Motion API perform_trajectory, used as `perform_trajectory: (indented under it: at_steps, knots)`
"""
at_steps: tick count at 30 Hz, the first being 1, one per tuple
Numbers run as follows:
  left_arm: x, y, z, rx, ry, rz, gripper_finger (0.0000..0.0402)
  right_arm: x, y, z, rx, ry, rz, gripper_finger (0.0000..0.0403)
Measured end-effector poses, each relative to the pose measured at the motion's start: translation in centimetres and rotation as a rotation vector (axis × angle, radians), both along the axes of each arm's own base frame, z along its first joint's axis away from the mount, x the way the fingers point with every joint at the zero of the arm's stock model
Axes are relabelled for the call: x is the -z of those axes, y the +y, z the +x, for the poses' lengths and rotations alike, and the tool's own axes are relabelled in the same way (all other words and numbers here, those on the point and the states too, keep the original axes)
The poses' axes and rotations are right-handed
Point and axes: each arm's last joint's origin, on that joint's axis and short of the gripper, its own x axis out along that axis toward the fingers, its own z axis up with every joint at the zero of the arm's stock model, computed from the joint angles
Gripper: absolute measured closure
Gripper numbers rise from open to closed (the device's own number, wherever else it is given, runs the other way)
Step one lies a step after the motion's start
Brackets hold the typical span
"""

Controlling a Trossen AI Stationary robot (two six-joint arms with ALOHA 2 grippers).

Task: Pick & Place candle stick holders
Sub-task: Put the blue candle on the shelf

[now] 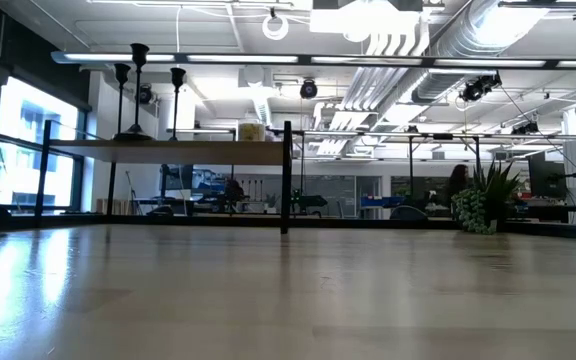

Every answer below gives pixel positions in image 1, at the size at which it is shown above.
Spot black metal candlestick holder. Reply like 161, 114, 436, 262
112, 62, 132, 136
112, 42, 155, 142
168, 66, 188, 142

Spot wooden shelf black legs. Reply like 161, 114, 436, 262
32, 119, 294, 235

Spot person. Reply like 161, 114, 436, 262
447, 163, 472, 201

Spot white hanging ring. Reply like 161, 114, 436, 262
261, 13, 291, 42

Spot green potted succulent plant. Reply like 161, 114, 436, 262
451, 160, 522, 235

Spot black table frame rail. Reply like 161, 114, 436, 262
0, 213, 576, 236

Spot silver ventilation duct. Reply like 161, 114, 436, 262
412, 0, 554, 101

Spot blue storage bins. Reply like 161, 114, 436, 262
360, 195, 408, 209

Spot yellow candle glass jar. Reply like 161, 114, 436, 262
237, 119, 267, 143

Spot black office chair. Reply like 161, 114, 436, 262
390, 204, 428, 221

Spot row of wooden blocks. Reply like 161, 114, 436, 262
95, 198, 135, 216

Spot black computer monitor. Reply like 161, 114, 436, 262
527, 151, 569, 201

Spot black rig-mounted camera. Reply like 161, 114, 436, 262
459, 73, 503, 104

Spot long LED light bar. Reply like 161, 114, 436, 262
50, 49, 576, 71

